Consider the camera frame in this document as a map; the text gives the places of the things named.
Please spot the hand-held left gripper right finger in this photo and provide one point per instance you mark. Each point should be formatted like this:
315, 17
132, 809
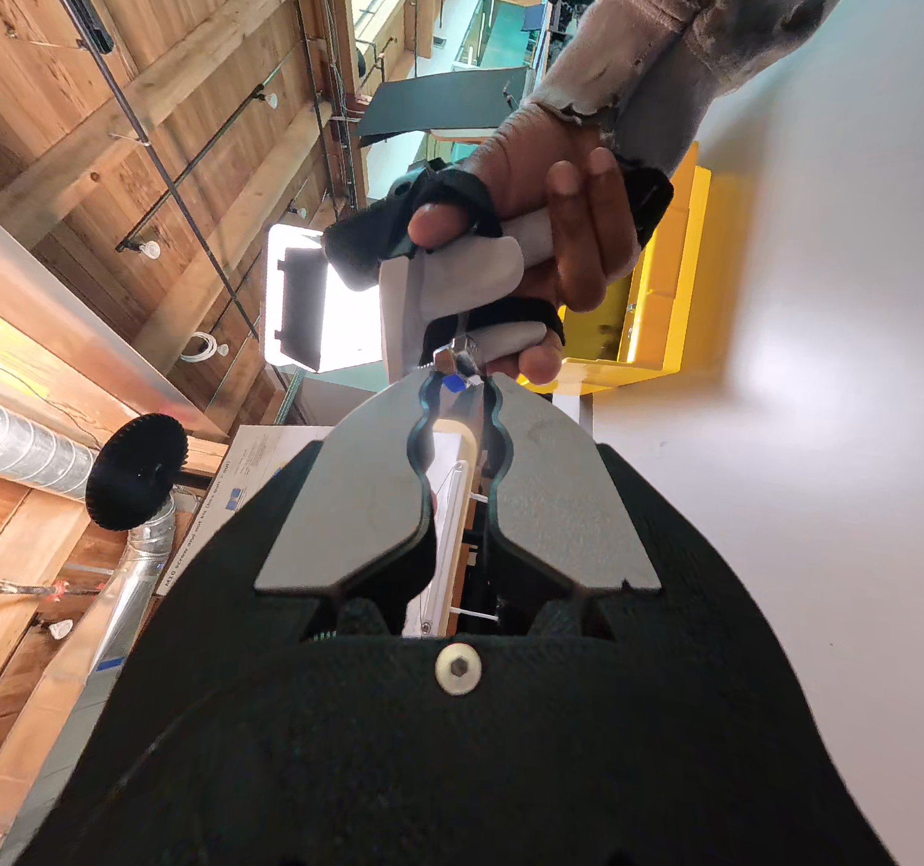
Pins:
570, 512

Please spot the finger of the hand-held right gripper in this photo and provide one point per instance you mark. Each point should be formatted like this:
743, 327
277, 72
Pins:
397, 317
473, 274

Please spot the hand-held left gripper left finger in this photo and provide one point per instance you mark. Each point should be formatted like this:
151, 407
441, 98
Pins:
346, 512

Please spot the silver hex bolt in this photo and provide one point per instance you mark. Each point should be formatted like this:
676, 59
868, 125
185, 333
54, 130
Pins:
455, 353

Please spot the yellow plastic bin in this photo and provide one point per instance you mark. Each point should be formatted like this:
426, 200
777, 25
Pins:
664, 303

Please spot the person's right forearm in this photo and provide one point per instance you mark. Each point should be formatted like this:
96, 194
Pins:
686, 28

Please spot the person's right hand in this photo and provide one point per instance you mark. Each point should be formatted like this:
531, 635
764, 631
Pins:
585, 230

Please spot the LED light panel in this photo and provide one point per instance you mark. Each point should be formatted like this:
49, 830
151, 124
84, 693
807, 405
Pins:
339, 317

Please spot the white document stand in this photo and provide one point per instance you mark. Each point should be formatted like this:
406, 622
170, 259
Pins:
447, 519

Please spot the printed instruction sheet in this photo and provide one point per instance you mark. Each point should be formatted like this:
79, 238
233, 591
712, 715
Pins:
245, 476

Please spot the black light flag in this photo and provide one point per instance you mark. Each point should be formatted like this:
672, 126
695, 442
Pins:
447, 104

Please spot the silver ventilation duct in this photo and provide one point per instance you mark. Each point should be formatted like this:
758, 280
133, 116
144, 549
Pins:
43, 447

